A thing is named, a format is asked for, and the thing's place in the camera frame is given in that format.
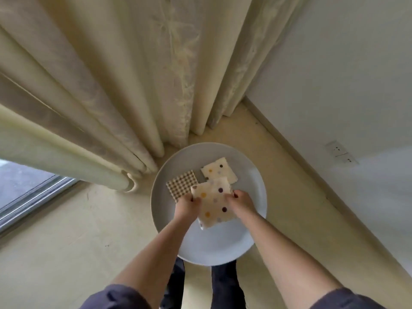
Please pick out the person's left hand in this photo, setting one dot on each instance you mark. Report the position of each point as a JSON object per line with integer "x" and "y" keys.
{"x": 186, "y": 208}

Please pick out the person's right hand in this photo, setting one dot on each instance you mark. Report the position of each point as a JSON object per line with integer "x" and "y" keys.
{"x": 243, "y": 204}

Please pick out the brown checked cloth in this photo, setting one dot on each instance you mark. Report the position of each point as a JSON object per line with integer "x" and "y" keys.
{"x": 182, "y": 185}

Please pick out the polka dot cloth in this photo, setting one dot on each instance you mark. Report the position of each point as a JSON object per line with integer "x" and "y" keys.
{"x": 215, "y": 206}
{"x": 219, "y": 169}

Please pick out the person's left forearm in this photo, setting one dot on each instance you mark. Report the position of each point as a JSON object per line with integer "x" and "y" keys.
{"x": 154, "y": 260}

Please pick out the person's right forearm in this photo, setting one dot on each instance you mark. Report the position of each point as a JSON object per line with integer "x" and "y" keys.
{"x": 289, "y": 260}

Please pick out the white round table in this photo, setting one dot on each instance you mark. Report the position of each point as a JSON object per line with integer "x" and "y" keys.
{"x": 219, "y": 244}

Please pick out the person's black trouser leg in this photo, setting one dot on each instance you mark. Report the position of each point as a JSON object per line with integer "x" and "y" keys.
{"x": 174, "y": 286}
{"x": 228, "y": 286}

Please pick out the white bundled curtain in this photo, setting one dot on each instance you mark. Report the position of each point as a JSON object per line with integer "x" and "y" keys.
{"x": 129, "y": 67}

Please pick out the white wall socket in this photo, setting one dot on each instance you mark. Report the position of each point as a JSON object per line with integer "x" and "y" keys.
{"x": 337, "y": 148}
{"x": 347, "y": 160}

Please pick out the white sliding door frame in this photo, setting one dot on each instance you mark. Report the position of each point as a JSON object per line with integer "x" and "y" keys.
{"x": 32, "y": 199}

